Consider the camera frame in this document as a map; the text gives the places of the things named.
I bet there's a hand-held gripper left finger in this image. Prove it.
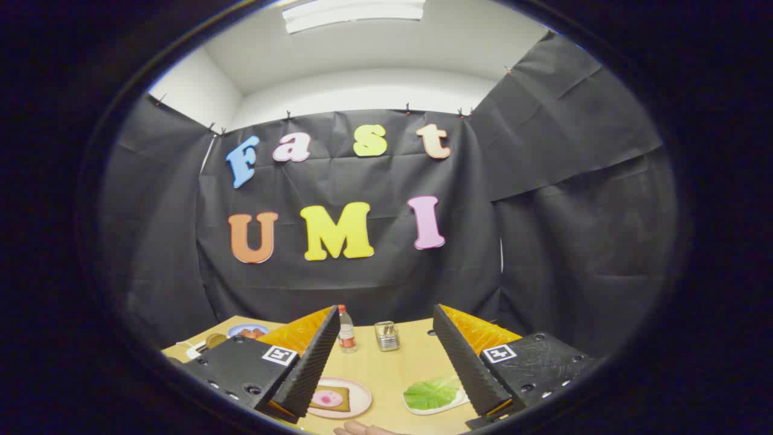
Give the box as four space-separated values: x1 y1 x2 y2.
180 305 342 424

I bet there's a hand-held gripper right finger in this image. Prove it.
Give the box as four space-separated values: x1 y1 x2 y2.
432 304 597 431

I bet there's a green lettuce leaf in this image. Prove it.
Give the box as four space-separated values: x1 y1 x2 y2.
403 376 464 411

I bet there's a toast slice under ham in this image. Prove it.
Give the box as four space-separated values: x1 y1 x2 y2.
311 385 351 413

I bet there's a clear water bottle red cap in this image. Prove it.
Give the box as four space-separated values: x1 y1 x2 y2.
337 304 358 354

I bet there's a pink plate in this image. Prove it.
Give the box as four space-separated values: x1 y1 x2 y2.
307 376 373 420

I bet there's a small white dish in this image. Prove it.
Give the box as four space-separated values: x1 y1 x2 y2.
402 378 470 416

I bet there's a metal mesh utensil holder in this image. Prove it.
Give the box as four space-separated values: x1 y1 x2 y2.
374 321 400 352

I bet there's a black backdrop cloth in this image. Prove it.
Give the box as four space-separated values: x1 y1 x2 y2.
100 30 680 363

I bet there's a white toaster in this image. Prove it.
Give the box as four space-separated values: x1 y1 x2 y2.
176 338 227 361

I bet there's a white ceiling light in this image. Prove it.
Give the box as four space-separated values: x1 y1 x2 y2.
282 0 426 34

